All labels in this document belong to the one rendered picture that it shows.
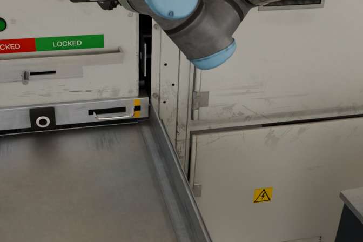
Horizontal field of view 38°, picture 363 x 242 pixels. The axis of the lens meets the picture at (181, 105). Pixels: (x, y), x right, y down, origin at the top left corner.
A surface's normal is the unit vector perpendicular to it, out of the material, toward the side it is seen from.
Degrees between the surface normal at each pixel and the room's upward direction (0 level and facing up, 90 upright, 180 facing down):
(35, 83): 90
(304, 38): 90
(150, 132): 0
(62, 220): 0
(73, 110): 90
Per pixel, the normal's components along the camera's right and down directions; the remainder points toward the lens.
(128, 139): 0.04, -0.87
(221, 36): 0.61, 0.06
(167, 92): 0.24, 0.49
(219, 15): 0.30, -0.20
